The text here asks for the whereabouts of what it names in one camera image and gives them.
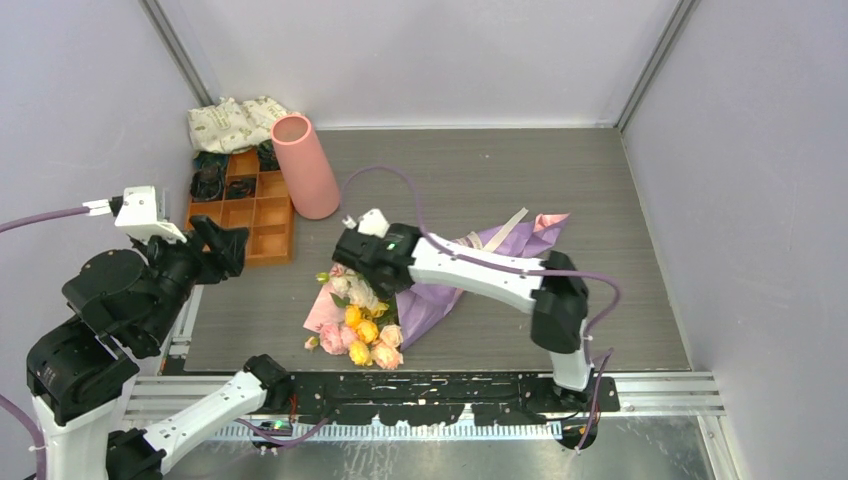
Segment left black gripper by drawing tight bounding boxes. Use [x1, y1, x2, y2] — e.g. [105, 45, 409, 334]
[137, 211, 251, 345]

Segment purple and pink wrapping paper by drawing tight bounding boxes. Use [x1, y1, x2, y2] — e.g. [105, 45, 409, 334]
[302, 213, 571, 352]

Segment artificial flower bunch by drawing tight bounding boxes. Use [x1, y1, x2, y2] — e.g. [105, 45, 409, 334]
[303, 264, 404, 370]

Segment cream printed ribbon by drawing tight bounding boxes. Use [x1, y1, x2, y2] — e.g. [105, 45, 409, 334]
[454, 208, 529, 255]

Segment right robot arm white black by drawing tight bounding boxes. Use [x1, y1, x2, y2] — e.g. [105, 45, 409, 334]
[332, 223, 595, 411]

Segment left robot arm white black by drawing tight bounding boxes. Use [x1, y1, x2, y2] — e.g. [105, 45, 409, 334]
[26, 215, 292, 479]

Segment pink cylindrical vase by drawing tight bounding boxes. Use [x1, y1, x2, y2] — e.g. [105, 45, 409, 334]
[270, 114, 340, 220]

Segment orange compartment tray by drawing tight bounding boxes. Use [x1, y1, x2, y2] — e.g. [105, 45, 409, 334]
[187, 148, 294, 267]

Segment dark green cloth item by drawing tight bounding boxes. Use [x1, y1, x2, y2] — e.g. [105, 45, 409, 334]
[192, 152, 230, 170]

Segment dark bundle at tray top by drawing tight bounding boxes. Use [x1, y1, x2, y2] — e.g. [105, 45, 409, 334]
[256, 140, 280, 172]

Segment cream patterned cloth bag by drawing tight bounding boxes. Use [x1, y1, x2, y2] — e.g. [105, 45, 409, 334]
[187, 96, 291, 154]

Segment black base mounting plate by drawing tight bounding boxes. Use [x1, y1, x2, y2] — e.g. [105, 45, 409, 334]
[259, 370, 621, 427]

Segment small green-lit circuit board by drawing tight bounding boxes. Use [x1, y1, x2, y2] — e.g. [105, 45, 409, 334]
[258, 419, 293, 438]

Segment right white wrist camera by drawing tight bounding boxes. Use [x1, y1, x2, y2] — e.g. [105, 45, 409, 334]
[342, 208, 391, 238]

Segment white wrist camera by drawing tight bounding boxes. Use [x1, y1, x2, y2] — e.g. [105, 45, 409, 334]
[114, 186, 187, 245]
[342, 208, 391, 238]

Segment black cable bundle in tray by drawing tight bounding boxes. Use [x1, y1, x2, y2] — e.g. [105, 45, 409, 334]
[190, 165, 227, 203]

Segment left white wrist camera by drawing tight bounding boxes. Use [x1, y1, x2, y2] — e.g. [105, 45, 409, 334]
[114, 186, 187, 245]

